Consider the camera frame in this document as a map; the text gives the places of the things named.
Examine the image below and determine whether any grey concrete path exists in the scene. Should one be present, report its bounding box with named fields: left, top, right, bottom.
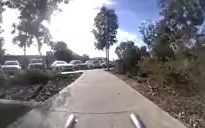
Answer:
left=6, top=68, right=188, bottom=128

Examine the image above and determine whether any row of parked cars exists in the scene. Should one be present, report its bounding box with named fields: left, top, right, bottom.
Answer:
left=0, top=58, right=114, bottom=76

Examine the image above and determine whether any low green bush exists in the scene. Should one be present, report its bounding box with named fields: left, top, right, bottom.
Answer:
left=12, top=69, right=56, bottom=85

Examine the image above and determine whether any row of bushes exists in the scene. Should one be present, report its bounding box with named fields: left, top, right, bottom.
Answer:
left=114, top=46, right=205, bottom=88

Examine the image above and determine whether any robot's own part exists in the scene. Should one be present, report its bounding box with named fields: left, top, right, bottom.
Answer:
left=64, top=114, right=77, bottom=128
left=129, top=113, right=146, bottom=128

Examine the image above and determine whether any row of trees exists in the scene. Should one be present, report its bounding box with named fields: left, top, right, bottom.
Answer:
left=0, top=0, right=91, bottom=63

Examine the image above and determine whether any brown mulch bed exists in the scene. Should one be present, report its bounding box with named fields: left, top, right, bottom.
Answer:
left=109, top=68, right=205, bottom=128
left=0, top=71, right=84, bottom=104

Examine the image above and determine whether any tall slim tree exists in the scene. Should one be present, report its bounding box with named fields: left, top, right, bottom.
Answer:
left=91, top=5, right=120, bottom=71

